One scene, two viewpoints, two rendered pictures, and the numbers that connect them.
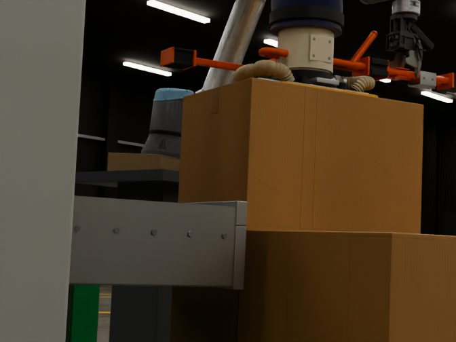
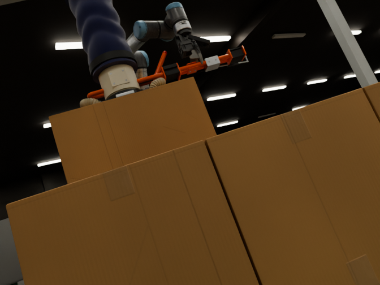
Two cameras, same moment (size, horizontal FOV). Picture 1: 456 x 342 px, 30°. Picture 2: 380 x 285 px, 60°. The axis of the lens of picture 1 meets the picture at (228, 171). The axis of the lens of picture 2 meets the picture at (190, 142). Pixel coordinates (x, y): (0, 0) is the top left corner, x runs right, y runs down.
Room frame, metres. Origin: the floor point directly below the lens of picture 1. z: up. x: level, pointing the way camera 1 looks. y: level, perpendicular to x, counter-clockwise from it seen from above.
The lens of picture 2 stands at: (1.21, -0.84, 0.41)
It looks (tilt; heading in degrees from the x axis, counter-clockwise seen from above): 12 degrees up; 17
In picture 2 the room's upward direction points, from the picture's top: 21 degrees counter-clockwise
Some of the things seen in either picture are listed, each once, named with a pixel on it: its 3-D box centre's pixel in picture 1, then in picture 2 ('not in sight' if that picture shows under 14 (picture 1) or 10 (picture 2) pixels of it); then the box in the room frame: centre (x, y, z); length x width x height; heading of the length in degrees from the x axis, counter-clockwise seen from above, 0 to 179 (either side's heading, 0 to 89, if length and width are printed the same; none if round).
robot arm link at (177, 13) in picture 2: not in sight; (176, 16); (2.73, -0.56, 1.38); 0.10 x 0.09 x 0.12; 45
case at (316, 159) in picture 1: (299, 166); (140, 152); (2.52, -0.21, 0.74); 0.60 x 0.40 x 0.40; 120
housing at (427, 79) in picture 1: (421, 79); (211, 63); (2.76, -0.62, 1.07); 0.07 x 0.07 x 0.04; 29
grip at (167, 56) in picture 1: (178, 58); not in sight; (2.62, 0.17, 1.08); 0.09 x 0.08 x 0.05; 29
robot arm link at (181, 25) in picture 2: (406, 9); (182, 29); (2.73, -0.56, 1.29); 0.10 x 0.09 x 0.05; 28
